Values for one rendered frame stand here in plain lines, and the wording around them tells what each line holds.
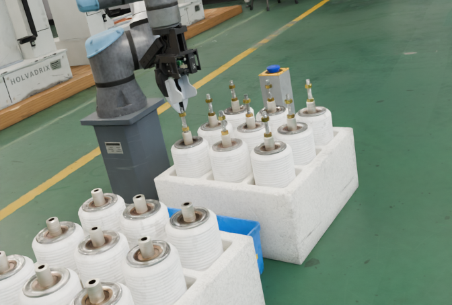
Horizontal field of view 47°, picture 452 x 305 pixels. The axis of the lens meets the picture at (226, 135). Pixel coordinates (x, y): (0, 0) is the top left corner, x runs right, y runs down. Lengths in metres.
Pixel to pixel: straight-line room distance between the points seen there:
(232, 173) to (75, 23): 2.70
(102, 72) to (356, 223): 0.80
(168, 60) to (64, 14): 2.66
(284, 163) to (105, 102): 0.60
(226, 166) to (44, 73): 2.21
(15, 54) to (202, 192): 2.30
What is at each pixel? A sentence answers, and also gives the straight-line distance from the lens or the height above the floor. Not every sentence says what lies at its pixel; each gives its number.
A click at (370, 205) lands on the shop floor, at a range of 1.43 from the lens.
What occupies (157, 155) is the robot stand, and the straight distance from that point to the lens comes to 1.59.
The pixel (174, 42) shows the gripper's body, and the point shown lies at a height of 0.51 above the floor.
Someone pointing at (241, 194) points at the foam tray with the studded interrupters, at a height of 0.17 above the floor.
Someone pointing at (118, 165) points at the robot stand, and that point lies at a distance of 1.58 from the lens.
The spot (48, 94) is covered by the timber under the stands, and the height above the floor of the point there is 0.07.
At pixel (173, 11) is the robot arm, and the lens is 1.21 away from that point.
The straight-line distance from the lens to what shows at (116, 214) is 1.10.
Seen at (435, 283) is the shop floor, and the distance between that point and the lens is 1.16.
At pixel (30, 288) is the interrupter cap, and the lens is 0.92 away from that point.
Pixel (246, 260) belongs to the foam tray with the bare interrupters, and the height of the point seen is 0.15.
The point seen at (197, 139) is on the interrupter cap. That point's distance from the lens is 1.33.
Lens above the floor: 0.71
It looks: 20 degrees down
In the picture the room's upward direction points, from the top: 11 degrees counter-clockwise
